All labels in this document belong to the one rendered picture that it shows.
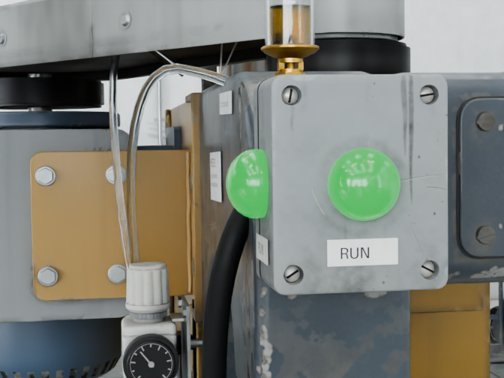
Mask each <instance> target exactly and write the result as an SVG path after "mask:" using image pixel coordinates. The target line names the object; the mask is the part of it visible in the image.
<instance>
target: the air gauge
mask: <svg viewBox="0 0 504 378"><path fill-rule="evenodd" d="M123 369H124V374H125V376H126V378H175V377H176V374H177V373H178V369H179V357H178V354H177V352H176V348H175V347H174V346H173V344H172V343H171V342H170V341H169V340H168V339H167V338H166V337H164V336H162V335H159V334H143V335H140V336H139V337H136V338H135V339H133V340H132V341H131V342H130V343H129V344H128V346H127V348H126V349H125V351H124V355H123Z"/></svg>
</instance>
